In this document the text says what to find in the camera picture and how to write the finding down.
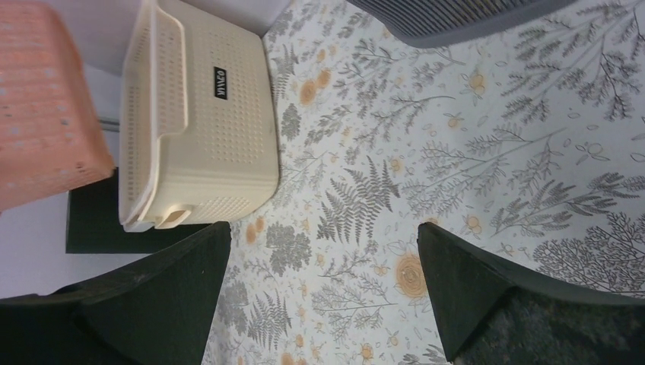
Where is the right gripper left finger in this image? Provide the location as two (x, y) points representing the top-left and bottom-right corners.
(1, 222), (231, 364)

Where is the pink plastic basket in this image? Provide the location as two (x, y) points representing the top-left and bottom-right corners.
(1, 1), (115, 211)

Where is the black round waste bin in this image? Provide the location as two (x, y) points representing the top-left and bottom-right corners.
(65, 170), (206, 254)

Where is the cream plastic basket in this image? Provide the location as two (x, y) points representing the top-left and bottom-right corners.
(119, 1), (279, 233)

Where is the grey ribbed waste bin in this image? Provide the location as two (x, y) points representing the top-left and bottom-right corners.
(350, 0), (574, 49)

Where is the floral table mat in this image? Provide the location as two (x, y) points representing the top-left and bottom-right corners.
(203, 1), (644, 364)

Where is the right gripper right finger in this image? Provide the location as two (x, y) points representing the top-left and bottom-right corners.
(417, 223), (644, 364)

